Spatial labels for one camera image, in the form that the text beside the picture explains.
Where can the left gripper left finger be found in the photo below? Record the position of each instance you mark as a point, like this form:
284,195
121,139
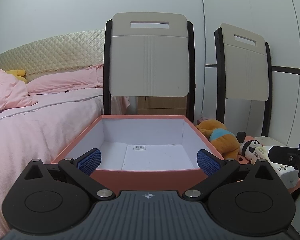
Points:
50,198

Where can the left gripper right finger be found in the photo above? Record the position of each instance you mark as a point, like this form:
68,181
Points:
241,200

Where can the white medicine box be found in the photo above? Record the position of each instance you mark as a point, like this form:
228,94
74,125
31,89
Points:
287,174

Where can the pink box lid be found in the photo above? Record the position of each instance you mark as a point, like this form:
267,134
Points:
268,141

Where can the panda plush toy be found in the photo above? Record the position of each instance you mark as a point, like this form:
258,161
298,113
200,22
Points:
247,148

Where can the orange plush dog toy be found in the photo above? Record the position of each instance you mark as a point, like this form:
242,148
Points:
220,137

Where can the bed with pink sheet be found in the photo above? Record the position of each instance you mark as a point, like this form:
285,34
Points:
43,131

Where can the small pink tissue box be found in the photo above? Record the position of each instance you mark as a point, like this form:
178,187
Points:
202,118

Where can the far beige folding chair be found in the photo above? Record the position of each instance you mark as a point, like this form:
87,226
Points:
244,72

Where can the beige folding chair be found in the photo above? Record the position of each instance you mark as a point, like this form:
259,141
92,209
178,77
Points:
147,55
244,72

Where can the pink cardboard box base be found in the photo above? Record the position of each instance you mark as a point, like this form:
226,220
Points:
143,152

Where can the pink crumpled duvet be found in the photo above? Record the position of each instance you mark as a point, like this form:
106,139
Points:
13,92

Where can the yellow plush on bed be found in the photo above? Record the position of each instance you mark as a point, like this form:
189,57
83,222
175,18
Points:
19,74

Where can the pink pillow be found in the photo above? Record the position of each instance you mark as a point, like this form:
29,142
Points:
91,77

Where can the wooden nightstand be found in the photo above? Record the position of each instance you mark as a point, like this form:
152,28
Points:
162,105

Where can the beige quilted headboard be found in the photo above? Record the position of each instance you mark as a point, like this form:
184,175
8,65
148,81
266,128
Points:
58,54

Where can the near beige folding chair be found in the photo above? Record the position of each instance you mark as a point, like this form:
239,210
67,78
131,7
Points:
147,55

